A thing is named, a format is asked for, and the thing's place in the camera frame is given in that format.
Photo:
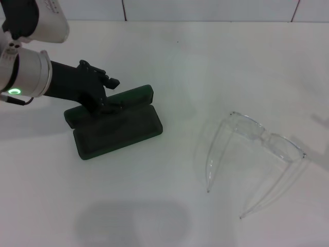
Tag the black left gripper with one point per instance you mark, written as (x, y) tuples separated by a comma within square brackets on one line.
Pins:
[(74, 85)]

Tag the green glasses case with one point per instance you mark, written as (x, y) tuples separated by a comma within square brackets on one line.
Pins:
[(115, 139)]

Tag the clear plastic glasses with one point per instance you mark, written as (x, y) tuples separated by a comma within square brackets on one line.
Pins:
[(246, 128)]

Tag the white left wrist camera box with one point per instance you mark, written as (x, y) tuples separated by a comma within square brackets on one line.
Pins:
[(46, 23)]

